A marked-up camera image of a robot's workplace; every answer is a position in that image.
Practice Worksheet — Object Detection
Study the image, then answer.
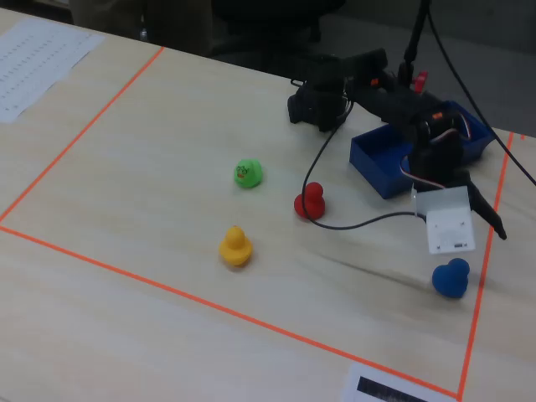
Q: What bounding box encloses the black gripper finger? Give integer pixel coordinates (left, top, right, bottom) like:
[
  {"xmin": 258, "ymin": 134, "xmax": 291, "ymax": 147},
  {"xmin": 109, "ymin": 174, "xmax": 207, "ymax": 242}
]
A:
[{"xmin": 466, "ymin": 170, "xmax": 508, "ymax": 241}]

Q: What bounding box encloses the printed paper sheet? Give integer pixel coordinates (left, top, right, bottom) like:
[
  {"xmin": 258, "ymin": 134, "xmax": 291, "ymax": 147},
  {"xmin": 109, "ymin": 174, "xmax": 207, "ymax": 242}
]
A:
[{"xmin": 0, "ymin": 17, "xmax": 106, "ymax": 124}]

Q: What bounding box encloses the orange tape frame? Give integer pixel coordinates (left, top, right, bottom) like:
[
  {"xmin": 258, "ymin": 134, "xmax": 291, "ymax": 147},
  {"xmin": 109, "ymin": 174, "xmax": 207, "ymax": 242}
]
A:
[{"xmin": 0, "ymin": 45, "xmax": 516, "ymax": 401}]

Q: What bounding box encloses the yellow rubber duck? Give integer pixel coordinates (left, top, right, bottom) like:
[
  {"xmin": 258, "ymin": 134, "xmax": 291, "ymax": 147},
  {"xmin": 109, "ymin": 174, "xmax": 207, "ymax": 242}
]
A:
[{"xmin": 218, "ymin": 225, "xmax": 254, "ymax": 268}]

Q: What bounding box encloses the black stand pole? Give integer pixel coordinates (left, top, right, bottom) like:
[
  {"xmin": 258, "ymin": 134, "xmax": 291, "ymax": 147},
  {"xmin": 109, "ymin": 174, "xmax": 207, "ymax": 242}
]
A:
[{"xmin": 396, "ymin": 0, "xmax": 433, "ymax": 87}]

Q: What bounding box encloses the thin black cable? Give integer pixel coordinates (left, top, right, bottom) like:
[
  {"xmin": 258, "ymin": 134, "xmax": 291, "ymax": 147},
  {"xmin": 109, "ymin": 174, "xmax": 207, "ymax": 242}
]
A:
[{"xmin": 425, "ymin": 6, "xmax": 536, "ymax": 188}]

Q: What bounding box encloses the black camera cable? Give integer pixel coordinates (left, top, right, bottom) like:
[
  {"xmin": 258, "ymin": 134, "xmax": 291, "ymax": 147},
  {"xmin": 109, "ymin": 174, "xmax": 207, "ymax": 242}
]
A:
[{"xmin": 301, "ymin": 100, "xmax": 420, "ymax": 230}]

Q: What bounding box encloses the paper with black bar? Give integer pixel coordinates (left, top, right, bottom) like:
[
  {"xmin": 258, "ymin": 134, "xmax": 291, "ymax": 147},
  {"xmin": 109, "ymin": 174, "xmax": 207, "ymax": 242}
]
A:
[{"xmin": 339, "ymin": 362, "xmax": 458, "ymax": 402}]

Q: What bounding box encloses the red rubber duck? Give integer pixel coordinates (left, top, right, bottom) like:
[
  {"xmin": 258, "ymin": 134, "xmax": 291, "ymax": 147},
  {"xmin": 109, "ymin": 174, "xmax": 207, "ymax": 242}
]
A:
[{"xmin": 293, "ymin": 181, "xmax": 327, "ymax": 222}]

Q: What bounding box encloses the red white servo wire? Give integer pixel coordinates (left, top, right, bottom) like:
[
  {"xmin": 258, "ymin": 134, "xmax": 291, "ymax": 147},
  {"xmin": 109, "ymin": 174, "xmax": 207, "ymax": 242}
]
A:
[{"xmin": 399, "ymin": 105, "xmax": 475, "ymax": 190}]

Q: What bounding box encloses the blue rubber duck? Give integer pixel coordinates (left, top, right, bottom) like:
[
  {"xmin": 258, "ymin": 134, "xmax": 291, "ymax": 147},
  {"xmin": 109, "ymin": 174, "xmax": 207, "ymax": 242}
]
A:
[{"xmin": 431, "ymin": 257, "xmax": 472, "ymax": 300}]

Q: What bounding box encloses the white camera box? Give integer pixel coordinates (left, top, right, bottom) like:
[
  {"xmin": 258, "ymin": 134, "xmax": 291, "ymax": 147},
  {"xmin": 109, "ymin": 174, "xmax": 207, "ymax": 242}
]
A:
[{"xmin": 410, "ymin": 185, "xmax": 477, "ymax": 255}]

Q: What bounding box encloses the green rubber duck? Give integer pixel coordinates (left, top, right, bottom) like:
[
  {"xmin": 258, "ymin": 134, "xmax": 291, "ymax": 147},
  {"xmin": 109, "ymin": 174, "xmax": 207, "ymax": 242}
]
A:
[{"xmin": 233, "ymin": 157, "xmax": 264, "ymax": 190}]

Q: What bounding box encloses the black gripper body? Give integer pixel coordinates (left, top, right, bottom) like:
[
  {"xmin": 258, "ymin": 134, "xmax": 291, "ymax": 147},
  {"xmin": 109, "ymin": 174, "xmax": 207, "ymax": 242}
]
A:
[{"xmin": 406, "ymin": 136, "xmax": 471, "ymax": 190}]

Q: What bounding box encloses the blue plastic box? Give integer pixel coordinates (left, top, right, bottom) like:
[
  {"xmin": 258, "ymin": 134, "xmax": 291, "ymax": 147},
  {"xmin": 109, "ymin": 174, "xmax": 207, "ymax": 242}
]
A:
[{"xmin": 349, "ymin": 100, "xmax": 496, "ymax": 199}]

